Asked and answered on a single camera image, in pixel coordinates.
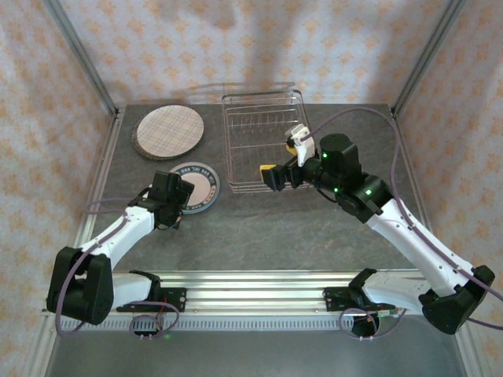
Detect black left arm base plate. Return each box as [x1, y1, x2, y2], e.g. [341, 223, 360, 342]
[116, 286, 188, 313]

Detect large speckled stoneware plate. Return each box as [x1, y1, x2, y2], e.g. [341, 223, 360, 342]
[131, 117, 204, 162]

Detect beige plaid lined plate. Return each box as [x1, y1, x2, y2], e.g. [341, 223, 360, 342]
[135, 104, 206, 157]

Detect aluminium mounting rails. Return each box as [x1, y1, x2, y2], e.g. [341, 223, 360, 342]
[41, 269, 472, 315]

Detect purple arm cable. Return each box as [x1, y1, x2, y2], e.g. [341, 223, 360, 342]
[54, 198, 180, 342]
[310, 108, 503, 342]

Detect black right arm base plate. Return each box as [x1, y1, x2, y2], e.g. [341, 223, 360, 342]
[321, 285, 396, 313]

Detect grey slotted cable duct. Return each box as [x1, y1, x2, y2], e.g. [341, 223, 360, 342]
[58, 317, 357, 333]

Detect aluminium frame post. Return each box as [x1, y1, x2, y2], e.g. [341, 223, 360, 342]
[42, 0, 119, 115]
[392, 0, 468, 115]

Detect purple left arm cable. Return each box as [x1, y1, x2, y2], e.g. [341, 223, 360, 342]
[54, 198, 180, 342]

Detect plate with dark blue rim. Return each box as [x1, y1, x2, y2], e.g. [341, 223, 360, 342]
[168, 161, 222, 216]

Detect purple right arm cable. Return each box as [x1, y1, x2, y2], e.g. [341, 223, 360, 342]
[310, 108, 503, 342]

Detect metal wire dish rack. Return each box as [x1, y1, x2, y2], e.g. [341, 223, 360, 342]
[222, 92, 320, 196]

